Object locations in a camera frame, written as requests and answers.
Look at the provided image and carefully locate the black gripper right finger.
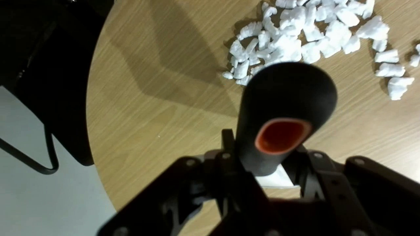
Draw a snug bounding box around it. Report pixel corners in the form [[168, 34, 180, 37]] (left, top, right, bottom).
[[283, 148, 420, 236]]

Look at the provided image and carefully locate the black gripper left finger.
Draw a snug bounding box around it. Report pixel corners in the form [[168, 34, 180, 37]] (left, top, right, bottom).
[[97, 130, 272, 236]]

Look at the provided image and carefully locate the black mesh office chair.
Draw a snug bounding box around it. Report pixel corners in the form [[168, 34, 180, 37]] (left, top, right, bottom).
[[0, 0, 115, 175]]

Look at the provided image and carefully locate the round wooden table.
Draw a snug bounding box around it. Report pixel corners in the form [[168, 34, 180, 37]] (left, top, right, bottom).
[[86, 0, 420, 236]]

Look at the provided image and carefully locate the pile of white foam pieces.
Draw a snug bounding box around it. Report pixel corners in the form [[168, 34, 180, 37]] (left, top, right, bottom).
[[223, 0, 415, 101]]

